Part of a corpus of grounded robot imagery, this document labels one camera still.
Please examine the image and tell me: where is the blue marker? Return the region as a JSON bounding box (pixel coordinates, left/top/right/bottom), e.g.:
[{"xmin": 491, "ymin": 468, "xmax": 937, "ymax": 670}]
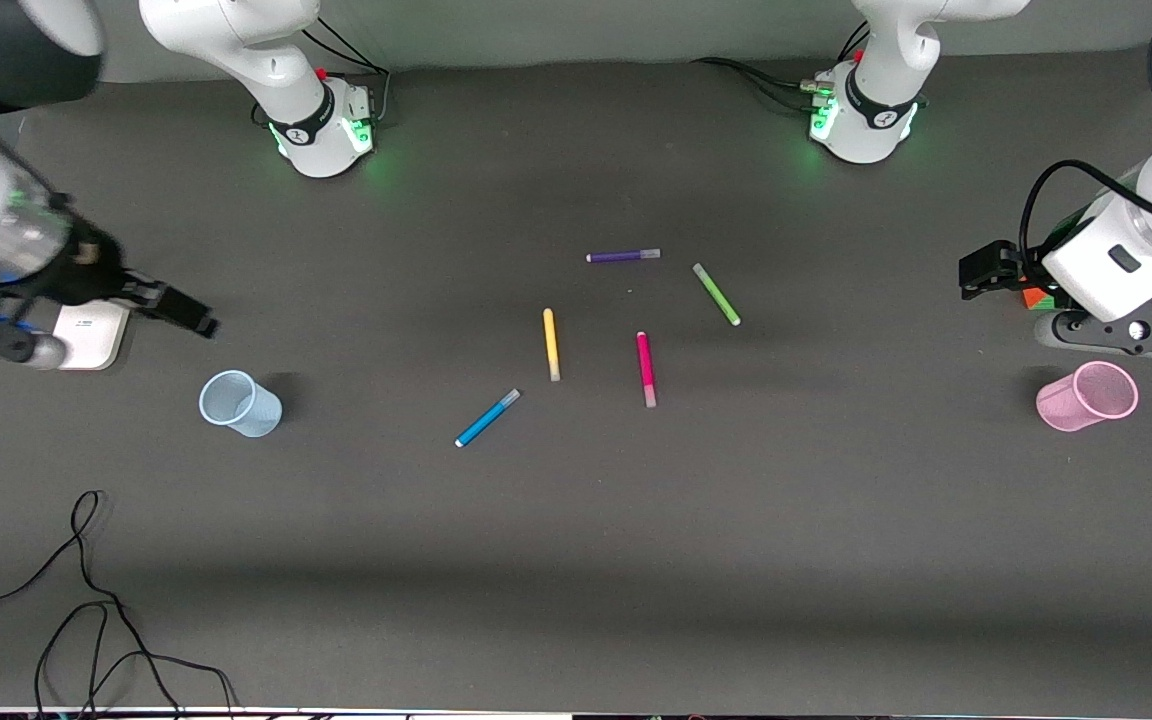
[{"xmin": 453, "ymin": 387, "xmax": 523, "ymax": 449}]

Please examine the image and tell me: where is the pink marker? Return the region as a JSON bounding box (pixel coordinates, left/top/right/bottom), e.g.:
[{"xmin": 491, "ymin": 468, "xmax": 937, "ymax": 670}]
[{"xmin": 635, "ymin": 330, "xmax": 658, "ymax": 410}]

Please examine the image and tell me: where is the white rounded box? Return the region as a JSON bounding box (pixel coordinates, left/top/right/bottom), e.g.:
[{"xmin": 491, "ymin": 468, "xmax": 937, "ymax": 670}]
[{"xmin": 52, "ymin": 300, "xmax": 133, "ymax": 372}]

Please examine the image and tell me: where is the light blue mesh cup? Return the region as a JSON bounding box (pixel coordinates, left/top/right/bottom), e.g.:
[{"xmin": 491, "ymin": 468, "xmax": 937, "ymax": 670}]
[{"xmin": 198, "ymin": 369, "xmax": 284, "ymax": 439}]

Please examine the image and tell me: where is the pink mesh cup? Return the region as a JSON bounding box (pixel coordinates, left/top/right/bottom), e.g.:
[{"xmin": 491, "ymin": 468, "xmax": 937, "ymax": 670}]
[{"xmin": 1035, "ymin": 360, "xmax": 1141, "ymax": 434}]

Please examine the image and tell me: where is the green marker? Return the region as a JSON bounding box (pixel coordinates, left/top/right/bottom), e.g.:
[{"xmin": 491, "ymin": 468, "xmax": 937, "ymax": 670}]
[{"xmin": 691, "ymin": 261, "xmax": 743, "ymax": 328}]

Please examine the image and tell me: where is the yellow marker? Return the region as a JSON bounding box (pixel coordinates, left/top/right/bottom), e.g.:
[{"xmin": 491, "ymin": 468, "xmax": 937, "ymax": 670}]
[{"xmin": 541, "ymin": 307, "xmax": 563, "ymax": 384}]

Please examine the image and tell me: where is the thin black loose cable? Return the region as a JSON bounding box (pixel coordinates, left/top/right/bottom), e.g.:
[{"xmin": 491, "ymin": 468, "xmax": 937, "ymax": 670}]
[
  {"xmin": 0, "ymin": 489, "xmax": 183, "ymax": 720},
  {"xmin": 33, "ymin": 600, "xmax": 240, "ymax": 720}
]

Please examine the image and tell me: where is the black base cable bundle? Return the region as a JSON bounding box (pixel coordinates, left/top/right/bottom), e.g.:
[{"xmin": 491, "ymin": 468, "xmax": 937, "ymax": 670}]
[
  {"xmin": 252, "ymin": 14, "xmax": 393, "ymax": 131},
  {"xmin": 690, "ymin": 20, "xmax": 872, "ymax": 113}
]

